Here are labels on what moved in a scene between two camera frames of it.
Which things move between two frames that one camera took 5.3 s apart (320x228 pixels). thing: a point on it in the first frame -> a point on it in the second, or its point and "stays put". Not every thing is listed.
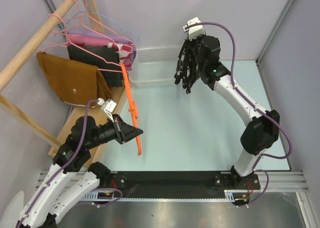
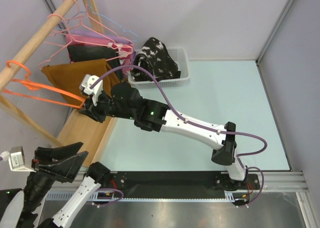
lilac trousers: x=105 y=36 stays put
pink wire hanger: x=81 y=50 -> x=80 y=21
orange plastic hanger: x=133 y=108 -> x=34 y=86
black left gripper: x=124 y=131 -> x=64 y=170
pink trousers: x=125 y=50 stays put
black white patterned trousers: x=187 y=67 -> x=155 y=57
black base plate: x=177 y=184 stays put
